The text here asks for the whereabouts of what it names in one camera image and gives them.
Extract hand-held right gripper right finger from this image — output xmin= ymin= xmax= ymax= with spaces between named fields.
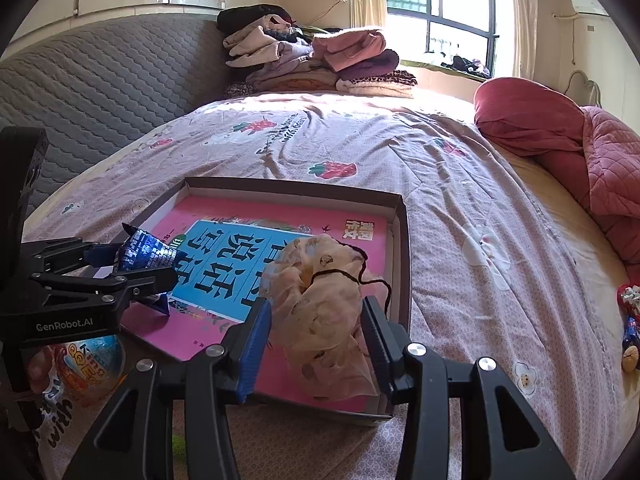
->
xmin=361 ymin=296 xmax=576 ymax=480

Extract grey quilted headboard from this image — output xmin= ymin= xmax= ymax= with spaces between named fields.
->
xmin=0 ymin=12 xmax=236 ymax=221

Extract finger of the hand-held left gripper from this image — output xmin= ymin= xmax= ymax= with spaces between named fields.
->
xmin=30 ymin=266 xmax=180 ymax=312
xmin=20 ymin=238 xmax=126 ymax=275

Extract person's left hand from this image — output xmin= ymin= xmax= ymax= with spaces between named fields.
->
xmin=27 ymin=347 xmax=57 ymax=395

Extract white air conditioner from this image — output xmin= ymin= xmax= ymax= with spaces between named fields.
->
xmin=570 ymin=0 xmax=613 ymax=16

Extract pink and blue book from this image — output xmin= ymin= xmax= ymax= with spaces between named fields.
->
xmin=120 ymin=195 xmax=391 ymax=413

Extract pile of folded clothes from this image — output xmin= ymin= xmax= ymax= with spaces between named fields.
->
xmin=216 ymin=4 xmax=418 ymax=100

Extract white heart-shaped frame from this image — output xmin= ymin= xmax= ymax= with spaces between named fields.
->
xmin=565 ymin=70 xmax=601 ymax=108

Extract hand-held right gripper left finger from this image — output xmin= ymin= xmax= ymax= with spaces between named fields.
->
xmin=62 ymin=296 xmax=273 ymax=480

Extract pink quilted blanket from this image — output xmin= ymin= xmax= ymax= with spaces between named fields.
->
xmin=580 ymin=105 xmax=640 ymax=281

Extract blue snack packet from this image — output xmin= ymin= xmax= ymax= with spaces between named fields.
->
xmin=112 ymin=224 xmax=193 ymax=318

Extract red toy egg packet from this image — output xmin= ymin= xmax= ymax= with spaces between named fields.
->
xmin=52 ymin=335 xmax=126 ymax=403

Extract window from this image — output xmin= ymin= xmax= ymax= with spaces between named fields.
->
xmin=382 ymin=0 xmax=501 ymax=78

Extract blue wrapped candy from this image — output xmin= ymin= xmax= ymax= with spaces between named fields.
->
xmin=622 ymin=316 xmax=640 ymax=356

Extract red quilted blanket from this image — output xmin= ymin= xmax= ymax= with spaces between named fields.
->
xmin=492 ymin=145 xmax=632 ymax=361

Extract beige fabric drawstring pouch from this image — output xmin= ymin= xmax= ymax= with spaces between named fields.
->
xmin=270 ymin=234 xmax=393 ymax=403

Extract green window seat mat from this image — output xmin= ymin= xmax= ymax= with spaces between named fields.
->
xmin=400 ymin=59 xmax=488 ymax=83

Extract shallow cardboard box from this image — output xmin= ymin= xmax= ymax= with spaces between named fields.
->
xmin=107 ymin=176 xmax=412 ymax=426

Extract dark clothes on windowsill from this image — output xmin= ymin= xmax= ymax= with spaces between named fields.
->
xmin=437 ymin=55 xmax=493 ymax=78

